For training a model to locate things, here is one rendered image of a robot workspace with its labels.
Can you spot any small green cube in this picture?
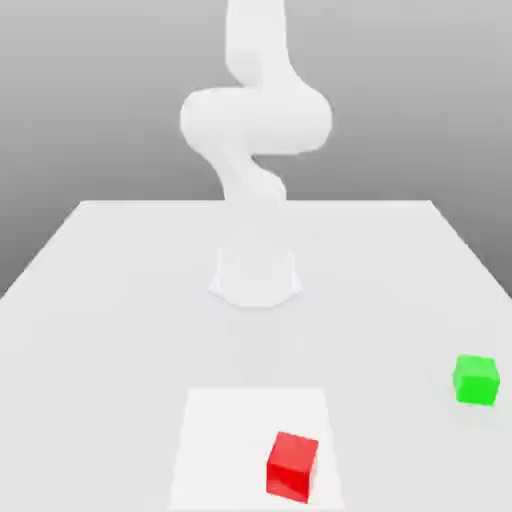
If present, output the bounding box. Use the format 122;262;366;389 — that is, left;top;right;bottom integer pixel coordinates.
451;353;502;407

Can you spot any small red cube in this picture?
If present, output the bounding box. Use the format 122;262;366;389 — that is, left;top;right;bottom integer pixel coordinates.
265;430;320;505

